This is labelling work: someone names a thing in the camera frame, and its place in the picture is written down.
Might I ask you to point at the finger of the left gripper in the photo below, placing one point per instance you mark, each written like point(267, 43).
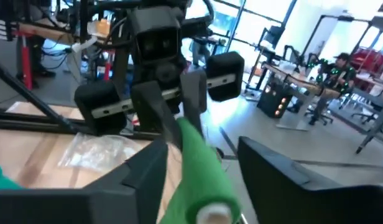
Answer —
point(154, 109)
point(194, 96)

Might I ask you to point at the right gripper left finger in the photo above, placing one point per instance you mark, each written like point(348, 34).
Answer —
point(85, 205)

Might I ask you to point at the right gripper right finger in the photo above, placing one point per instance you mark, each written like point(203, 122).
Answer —
point(303, 199)

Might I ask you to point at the light green bandage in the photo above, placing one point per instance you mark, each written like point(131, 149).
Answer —
point(204, 174)

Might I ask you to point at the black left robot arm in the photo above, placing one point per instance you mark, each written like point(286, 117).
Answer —
point(194, 28)

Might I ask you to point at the teal green bandage strip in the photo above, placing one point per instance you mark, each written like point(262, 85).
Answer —
point(5, 180)

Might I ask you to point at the clear plastic bag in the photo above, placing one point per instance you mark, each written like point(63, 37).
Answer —
point(95, 152)

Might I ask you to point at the black computer orange lights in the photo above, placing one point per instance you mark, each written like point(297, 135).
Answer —
point(269, 99)

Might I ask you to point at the black office chair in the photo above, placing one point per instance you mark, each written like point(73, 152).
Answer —
point(322, 116)

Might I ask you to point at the wooden background table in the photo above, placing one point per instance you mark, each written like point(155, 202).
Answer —
point(303, 84)

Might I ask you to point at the person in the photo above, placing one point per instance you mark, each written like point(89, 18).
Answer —
point(337, 74)

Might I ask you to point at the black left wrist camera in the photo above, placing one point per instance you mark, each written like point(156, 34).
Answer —
point(155, 34)

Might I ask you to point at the black aluminium table frame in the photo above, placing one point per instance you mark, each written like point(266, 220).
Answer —
point(23, 119)

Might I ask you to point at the red post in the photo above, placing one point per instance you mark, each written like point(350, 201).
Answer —
point(26, 62)

